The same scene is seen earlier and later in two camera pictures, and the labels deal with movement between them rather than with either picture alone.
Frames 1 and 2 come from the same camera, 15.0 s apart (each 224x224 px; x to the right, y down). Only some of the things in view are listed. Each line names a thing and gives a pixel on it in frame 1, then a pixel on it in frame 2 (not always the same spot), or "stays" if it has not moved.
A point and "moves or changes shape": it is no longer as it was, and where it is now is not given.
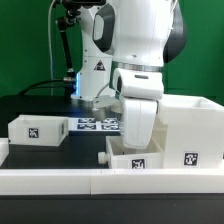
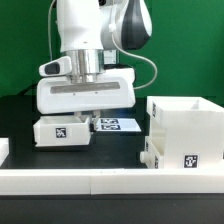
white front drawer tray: x=121 y=156 moves or changes shape
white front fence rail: x=107 y=181 stays
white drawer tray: x=47 y=130 to x=61 y=131
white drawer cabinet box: x=195 y=131 stays
